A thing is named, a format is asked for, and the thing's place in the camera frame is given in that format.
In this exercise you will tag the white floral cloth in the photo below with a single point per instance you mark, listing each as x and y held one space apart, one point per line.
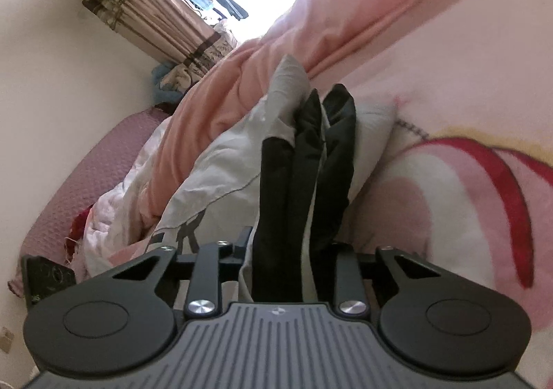
125 207

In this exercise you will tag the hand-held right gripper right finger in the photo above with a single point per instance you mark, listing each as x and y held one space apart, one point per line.
348 272

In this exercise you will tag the pink quilt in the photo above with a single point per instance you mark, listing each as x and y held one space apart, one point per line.
302 39

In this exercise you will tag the purple quilted mattress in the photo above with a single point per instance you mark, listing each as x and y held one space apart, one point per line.
86 164

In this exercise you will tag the blue cloth pile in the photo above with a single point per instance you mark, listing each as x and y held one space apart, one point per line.
162 84

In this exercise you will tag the pink printed blanket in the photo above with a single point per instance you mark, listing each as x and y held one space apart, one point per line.
466 91

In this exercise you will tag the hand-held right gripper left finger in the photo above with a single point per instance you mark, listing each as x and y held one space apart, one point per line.
207 276

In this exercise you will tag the striped beige curtain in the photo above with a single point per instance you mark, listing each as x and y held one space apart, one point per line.
160 17

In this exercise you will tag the red cloth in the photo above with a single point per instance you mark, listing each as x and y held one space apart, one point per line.
82 225

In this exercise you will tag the grey and black jacket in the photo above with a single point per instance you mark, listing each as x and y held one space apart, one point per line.
285 181

